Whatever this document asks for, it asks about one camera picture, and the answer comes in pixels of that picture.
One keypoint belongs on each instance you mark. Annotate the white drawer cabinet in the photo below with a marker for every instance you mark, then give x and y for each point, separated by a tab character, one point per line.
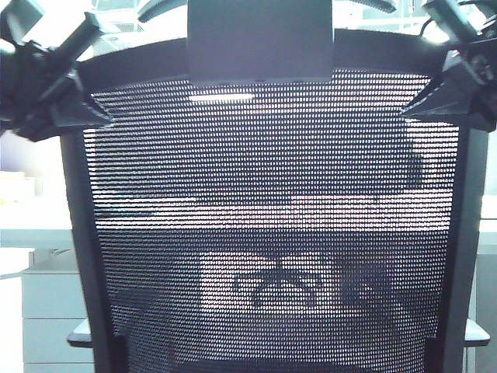
50	311

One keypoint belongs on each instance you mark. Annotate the black mesh office chair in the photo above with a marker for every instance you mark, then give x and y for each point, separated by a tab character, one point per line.
272	163

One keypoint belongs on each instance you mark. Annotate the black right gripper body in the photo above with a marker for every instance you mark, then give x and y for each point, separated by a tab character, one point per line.
483	77

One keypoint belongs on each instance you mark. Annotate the small black box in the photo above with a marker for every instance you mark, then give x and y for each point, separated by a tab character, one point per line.
415	169

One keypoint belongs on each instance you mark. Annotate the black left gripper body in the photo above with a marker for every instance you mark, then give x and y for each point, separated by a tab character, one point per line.
27	89

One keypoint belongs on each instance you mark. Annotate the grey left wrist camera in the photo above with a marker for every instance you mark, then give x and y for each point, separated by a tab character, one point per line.
21	17

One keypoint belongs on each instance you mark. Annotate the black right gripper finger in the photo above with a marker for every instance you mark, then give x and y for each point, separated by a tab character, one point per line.
452	19
450	99

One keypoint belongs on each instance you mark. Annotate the black swivel chair behind desk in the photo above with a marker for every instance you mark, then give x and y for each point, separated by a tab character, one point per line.
283	283

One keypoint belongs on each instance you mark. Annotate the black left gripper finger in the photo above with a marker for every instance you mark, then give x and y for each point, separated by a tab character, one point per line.
79	110
83	35

